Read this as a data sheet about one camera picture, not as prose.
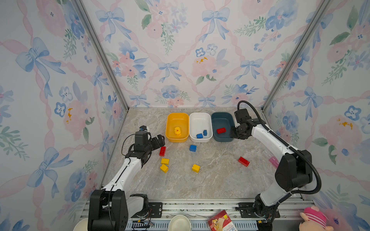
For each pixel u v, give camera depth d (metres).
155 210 0.75
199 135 1.03
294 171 0.45
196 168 0.87
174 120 1.10
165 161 0.90
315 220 0.66
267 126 0.58
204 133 1.03
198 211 0.75
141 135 0.64
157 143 0.76
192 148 0.97
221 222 0.68
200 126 1.09
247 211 0.73
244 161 0.89
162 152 0.94
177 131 1.02
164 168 0.86
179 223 0.71
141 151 0.65
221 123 1.10
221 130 1.04
